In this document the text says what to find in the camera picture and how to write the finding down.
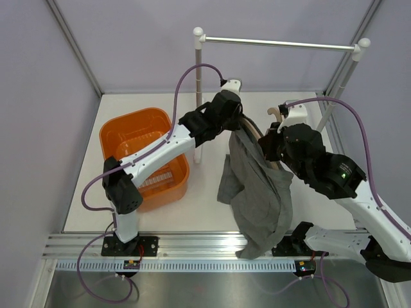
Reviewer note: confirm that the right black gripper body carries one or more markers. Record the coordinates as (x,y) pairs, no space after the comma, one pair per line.
(276,147)

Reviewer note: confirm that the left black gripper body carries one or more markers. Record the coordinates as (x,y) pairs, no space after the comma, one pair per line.
(230,123)

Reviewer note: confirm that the wooden clothes hanger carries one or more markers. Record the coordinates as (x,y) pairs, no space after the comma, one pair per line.
(255,134)

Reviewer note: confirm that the grey shorts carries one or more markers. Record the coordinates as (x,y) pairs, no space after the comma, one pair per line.
(259,196)

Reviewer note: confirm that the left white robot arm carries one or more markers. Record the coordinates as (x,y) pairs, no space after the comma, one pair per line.
(122,178)

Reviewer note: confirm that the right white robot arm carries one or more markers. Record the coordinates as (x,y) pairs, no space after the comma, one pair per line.
(384,250)

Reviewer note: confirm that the white metal clothes rack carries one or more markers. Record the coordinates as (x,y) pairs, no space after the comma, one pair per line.
(334,88)

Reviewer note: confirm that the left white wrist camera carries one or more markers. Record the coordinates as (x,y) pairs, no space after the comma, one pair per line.
(233,85)

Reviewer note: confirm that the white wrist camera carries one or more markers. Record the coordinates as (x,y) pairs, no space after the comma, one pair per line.
(292,115)
(233,85)

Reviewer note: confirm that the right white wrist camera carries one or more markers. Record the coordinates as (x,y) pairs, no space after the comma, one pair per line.
(292,115)

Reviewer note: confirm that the aluminium mounting rail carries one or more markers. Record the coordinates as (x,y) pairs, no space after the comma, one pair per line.
(153,245)

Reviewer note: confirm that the white slotted cable duct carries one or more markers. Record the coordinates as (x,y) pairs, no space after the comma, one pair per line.
(180,266)

